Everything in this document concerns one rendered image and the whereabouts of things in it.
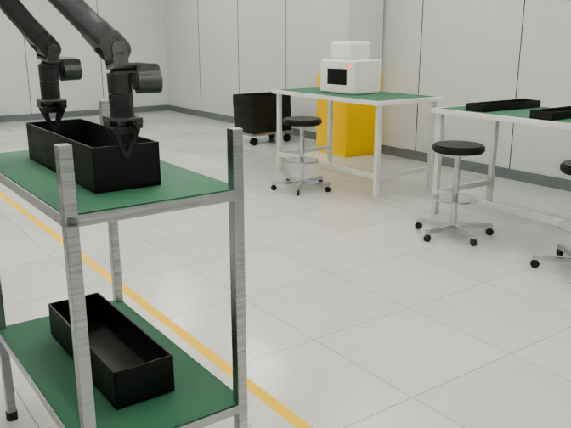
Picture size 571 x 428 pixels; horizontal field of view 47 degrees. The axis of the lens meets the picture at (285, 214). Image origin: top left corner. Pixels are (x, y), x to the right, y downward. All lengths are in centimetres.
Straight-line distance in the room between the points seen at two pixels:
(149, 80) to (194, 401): 87
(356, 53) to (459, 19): 129
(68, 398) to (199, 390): 36
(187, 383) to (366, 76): 446
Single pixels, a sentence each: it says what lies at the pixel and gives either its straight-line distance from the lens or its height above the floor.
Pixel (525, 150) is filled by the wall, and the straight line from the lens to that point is 645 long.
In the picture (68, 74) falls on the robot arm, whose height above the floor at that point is 120.
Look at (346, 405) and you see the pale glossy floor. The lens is 254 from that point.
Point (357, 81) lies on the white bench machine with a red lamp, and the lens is 597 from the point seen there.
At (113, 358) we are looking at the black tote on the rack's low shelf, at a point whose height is 36.
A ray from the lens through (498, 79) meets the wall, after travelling 659.
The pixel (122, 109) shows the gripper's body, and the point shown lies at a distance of 162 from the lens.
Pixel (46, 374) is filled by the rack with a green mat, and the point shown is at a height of 35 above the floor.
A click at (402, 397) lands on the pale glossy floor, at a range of 261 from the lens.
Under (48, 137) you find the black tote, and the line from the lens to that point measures 197.
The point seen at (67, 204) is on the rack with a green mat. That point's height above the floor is 97.
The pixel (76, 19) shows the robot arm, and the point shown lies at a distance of 162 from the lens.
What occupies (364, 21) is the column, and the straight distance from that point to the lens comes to 740.
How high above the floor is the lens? 132
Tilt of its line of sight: 15 degrees down
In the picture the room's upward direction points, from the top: straight up
